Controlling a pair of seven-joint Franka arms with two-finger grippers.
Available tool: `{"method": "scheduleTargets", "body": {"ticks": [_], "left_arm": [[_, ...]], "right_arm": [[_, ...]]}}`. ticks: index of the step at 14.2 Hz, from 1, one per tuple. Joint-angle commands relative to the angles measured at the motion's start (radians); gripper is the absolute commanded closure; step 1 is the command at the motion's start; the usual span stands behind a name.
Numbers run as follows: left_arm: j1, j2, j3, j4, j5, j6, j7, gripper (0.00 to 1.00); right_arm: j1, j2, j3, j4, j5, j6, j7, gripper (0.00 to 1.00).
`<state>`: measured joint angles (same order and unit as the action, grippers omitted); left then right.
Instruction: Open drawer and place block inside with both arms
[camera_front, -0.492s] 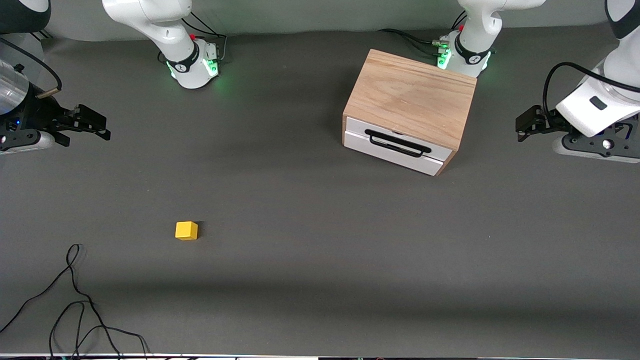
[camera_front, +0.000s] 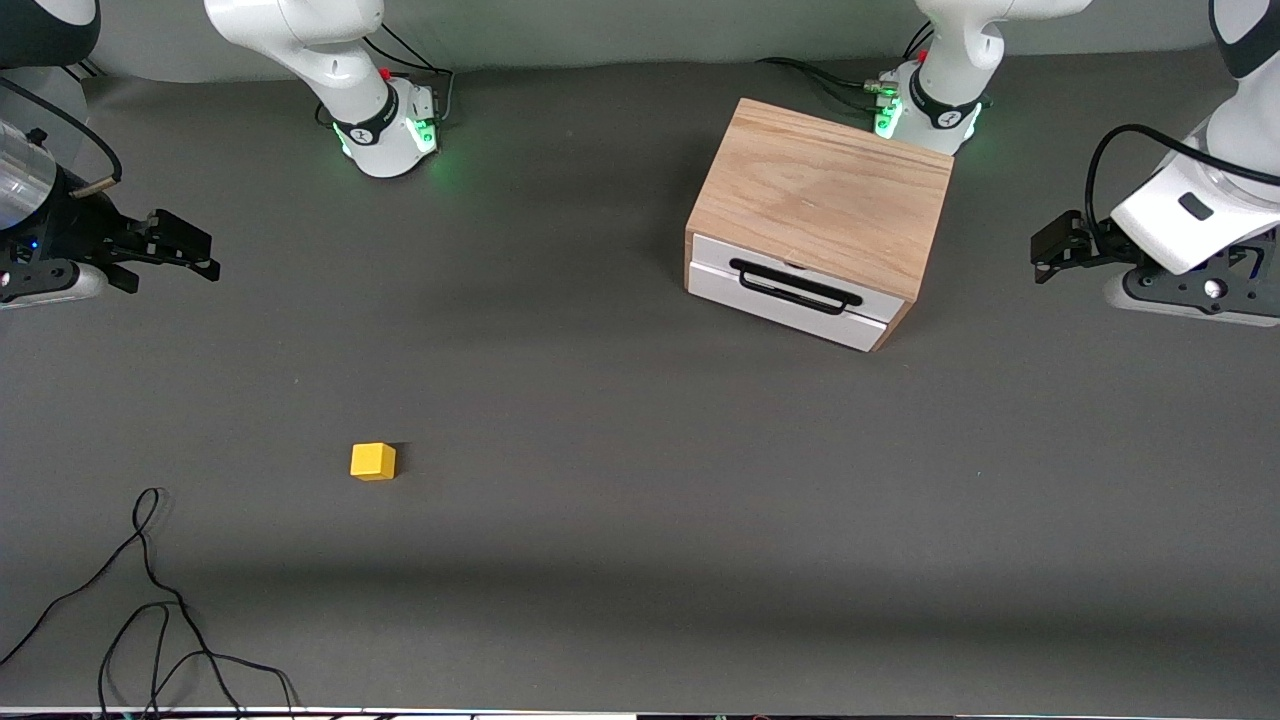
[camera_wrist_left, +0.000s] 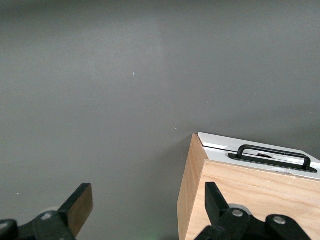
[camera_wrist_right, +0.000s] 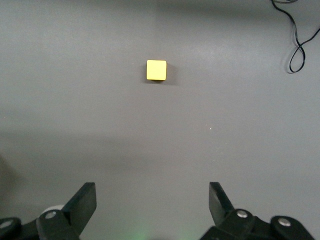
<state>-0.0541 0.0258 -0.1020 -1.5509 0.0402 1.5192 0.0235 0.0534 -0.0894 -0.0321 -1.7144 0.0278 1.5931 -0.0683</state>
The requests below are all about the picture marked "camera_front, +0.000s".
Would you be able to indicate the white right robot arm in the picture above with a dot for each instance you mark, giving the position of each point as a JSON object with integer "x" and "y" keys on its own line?
{"x": 330, "y": 50}

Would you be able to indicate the white-fronted wooden drawer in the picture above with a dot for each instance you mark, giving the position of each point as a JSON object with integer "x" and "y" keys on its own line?
{"x": 715, "y": 282}

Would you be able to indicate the wooden drawer cabinet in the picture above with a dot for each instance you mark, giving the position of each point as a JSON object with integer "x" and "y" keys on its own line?
{"x": 820, "y": 190}

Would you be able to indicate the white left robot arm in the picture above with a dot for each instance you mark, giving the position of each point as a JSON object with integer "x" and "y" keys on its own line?
{"x": 950, "y": 60}

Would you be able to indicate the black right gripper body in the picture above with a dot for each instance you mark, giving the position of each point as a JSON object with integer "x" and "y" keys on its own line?
{"x": 72, "y": 232}

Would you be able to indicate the yellow cube block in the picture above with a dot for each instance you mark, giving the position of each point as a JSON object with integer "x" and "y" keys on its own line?
{"x": 372, "y": 462}

